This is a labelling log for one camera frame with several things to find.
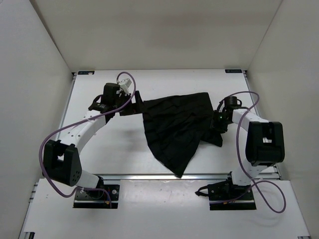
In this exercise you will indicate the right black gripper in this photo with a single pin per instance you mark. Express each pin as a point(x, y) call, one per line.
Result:
point(221, 129)

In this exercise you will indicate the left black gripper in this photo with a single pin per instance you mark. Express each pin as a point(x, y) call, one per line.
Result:
point(135, 107)

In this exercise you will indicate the black pleated skirt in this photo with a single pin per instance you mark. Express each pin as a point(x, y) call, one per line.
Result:
point(175, 125)

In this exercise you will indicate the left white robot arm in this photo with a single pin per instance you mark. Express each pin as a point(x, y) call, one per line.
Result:
point(61, 159)

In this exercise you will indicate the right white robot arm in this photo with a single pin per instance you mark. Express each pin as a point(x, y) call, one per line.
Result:
point(264, 143)

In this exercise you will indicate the right blue corner label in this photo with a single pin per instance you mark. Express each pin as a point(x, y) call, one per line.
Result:
point(233, 71)

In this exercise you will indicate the blue corner label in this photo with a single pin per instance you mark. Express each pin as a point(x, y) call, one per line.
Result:
point(233, 71)
point(86, 72)

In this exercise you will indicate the left blue corner label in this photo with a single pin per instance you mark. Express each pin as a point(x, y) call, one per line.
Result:
point(86, 72)

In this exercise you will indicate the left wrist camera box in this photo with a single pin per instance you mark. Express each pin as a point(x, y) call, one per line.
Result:
point(124, 84)

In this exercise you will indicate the aluminium table front rail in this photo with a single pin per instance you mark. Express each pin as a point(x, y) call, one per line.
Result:
point(164, 177)

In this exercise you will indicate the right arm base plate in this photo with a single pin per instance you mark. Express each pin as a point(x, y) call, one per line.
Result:
point(224, 196)

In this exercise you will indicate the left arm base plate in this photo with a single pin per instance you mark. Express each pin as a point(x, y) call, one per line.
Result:
point(97, 200)

